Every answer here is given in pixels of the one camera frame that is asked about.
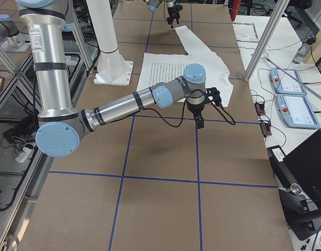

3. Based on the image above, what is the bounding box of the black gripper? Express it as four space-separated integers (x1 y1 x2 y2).
187 103 205 129
167 6 182 28

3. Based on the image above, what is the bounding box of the white long sleeve printed shirt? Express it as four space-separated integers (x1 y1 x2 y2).
137 26 233 107

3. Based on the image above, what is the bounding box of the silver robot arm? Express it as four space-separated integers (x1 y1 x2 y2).
17 1 206 157
144 0 183 28

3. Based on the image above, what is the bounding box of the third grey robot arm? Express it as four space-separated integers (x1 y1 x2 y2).
0 14 20 42

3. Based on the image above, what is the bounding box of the orange electronics board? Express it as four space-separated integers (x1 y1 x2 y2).
254 102 265 116

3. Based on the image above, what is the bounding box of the clear plastic document sleeve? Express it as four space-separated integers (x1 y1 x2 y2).
233 22 259 42

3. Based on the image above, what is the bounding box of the upper blue teach pendant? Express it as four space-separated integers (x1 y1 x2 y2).
270 67 307 96

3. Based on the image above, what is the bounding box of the blue teach pendant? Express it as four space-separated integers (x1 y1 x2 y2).
270 67 307 96
276 94 320 129

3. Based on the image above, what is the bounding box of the lower blue teach pendant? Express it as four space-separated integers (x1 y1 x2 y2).
276 94 320 129

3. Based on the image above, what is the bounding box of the black device with white label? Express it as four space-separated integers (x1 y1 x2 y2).
267 145 297 188

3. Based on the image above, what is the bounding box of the black laptop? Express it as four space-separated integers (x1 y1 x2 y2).
283 129 321 208

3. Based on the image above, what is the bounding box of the metal reacher grabber stick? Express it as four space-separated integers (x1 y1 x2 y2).
262 56 321 100

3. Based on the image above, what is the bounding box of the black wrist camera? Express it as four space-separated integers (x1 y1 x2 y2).
206 87 223 107

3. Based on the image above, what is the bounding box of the white camera mast pedestal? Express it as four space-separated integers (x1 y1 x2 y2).
86 0 134 86

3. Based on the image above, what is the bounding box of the aluminium frame post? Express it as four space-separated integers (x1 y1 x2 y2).
243 0 290 82

